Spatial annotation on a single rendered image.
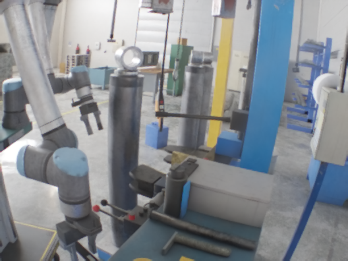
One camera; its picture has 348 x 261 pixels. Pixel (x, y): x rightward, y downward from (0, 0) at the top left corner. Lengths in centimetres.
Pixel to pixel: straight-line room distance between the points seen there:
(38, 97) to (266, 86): 97
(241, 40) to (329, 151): 1087
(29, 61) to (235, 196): 83
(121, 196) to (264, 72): 120
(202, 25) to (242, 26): 194
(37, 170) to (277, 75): 106
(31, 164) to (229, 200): 69
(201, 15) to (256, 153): 1159
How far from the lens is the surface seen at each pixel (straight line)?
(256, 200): 97
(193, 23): 1278
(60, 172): 64
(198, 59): 277
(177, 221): 94
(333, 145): 154
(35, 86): 80
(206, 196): 101
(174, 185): 93
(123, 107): 158
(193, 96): 278
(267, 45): 127
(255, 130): 131
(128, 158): 169
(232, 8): 154
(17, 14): 86
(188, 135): 288
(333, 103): 148
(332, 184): 359
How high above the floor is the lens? 167
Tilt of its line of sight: 17 degrees down
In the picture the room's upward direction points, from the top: 6 degrees clockwise
